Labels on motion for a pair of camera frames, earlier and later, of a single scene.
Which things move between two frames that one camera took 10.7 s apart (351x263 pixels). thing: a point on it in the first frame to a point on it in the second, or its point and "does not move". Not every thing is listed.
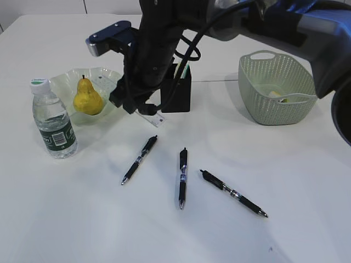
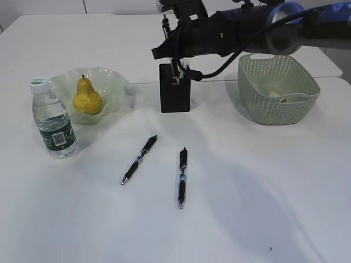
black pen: x=182 y=177 does not move
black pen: x=215 y=180 to x=175 y=63
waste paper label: x=284 y=100 does not move
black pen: x=145 y=151 does not move
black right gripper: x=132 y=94 to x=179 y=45
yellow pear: x=87 y=101 does not move
